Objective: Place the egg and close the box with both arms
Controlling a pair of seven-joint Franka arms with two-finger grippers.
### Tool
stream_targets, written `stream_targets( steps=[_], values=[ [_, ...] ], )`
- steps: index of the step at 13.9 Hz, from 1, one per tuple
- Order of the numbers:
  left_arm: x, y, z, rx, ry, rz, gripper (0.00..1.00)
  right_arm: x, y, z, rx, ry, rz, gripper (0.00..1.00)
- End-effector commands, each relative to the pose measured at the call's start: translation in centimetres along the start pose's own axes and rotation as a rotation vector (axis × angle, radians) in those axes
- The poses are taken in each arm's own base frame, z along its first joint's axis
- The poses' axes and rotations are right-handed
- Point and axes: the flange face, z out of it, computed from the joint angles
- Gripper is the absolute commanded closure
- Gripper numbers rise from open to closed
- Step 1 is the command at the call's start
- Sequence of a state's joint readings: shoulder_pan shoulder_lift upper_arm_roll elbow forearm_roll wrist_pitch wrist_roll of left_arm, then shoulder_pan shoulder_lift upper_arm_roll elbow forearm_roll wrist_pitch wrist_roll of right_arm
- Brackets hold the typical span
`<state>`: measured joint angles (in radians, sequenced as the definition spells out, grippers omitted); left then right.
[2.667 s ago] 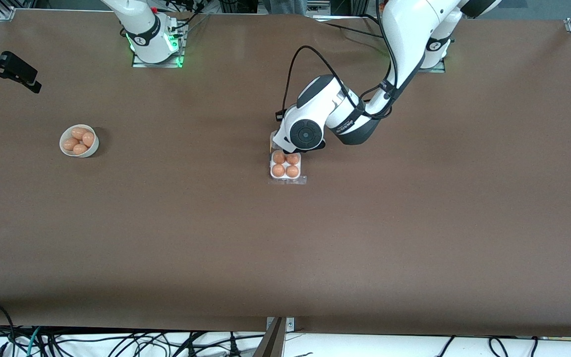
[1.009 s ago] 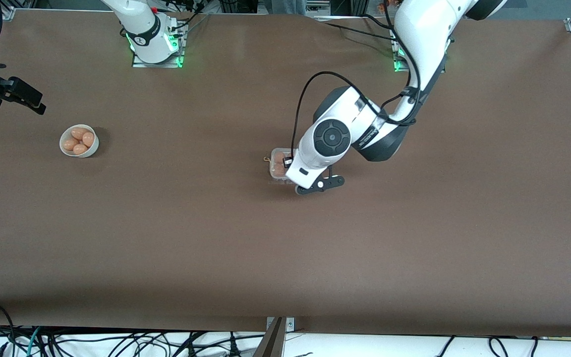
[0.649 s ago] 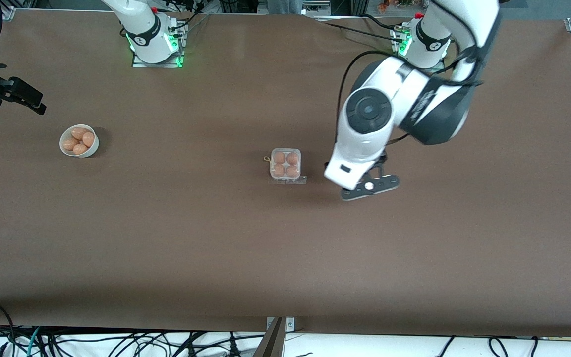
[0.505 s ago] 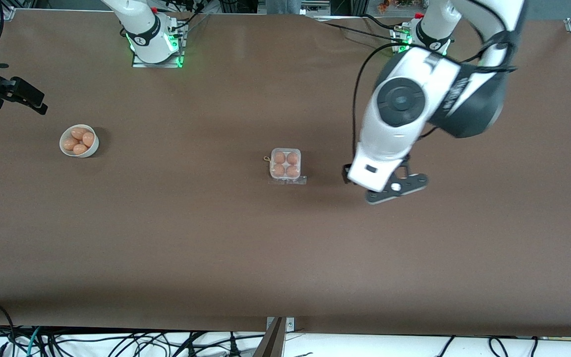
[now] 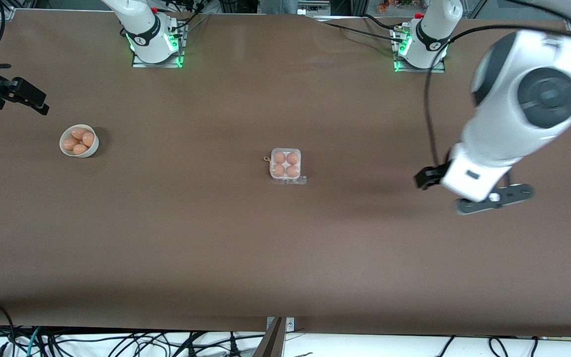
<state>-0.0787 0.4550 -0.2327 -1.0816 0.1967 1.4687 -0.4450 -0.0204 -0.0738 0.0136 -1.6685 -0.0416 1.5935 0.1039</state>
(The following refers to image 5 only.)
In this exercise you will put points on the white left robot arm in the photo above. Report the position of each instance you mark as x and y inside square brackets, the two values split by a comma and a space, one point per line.
[513, 99]

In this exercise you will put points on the clear plastic egg box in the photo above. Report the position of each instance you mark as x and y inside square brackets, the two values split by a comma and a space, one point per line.
[285, 181]

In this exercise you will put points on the metal table edge bracket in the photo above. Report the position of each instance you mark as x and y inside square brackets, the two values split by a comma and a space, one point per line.
[290, 325]

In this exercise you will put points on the aluminium frame profile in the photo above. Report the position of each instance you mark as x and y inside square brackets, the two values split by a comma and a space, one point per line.
[5, 12]

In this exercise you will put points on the dark slanted pole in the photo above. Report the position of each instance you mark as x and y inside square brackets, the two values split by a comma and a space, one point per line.
[271, 342]

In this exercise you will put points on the orange background objects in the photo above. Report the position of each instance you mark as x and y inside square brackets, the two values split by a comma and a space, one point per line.
[394, 5]

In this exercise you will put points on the white round bowl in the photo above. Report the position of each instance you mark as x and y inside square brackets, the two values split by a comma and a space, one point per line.
[91, 150]

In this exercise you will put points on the person in grey trousers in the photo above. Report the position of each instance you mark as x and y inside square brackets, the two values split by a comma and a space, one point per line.
[278, 6]

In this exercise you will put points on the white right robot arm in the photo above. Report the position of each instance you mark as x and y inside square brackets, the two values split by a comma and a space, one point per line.
[139, 25]

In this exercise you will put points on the large brown egg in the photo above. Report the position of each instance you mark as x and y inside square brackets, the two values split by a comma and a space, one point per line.
[278, 170]

